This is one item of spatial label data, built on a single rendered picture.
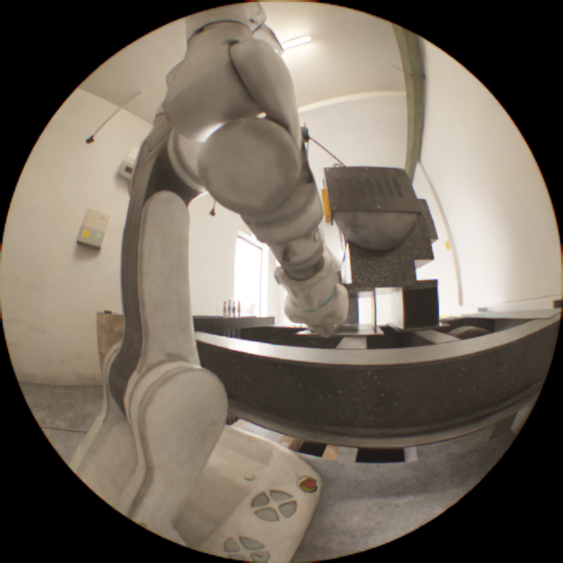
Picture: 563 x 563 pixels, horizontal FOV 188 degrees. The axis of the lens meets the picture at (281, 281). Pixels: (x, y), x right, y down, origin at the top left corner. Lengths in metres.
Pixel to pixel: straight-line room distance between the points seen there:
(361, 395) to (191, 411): 0.40
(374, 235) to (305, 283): 0.60
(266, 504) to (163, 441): 0.29
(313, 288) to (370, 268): 0.66
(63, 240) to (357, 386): 2.05
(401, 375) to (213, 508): 0.56
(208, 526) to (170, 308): 0.49
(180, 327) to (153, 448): 0.17
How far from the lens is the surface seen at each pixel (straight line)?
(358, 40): 2.21
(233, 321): 1.07
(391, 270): 0.87
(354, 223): 0.77
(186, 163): 0.28
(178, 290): 0.26
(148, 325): 0.24
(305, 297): 0.19
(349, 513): 0.86
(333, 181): 0.89
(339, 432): 0.56
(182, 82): 0.15
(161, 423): 0.23
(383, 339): 1.25
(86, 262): 1.80
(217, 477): 0.59
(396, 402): 0.52
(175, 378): 0.22
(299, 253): 0.16
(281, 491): 0.48
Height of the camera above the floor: 0.78
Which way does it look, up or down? 10 degrees up
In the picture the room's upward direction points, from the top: straight up
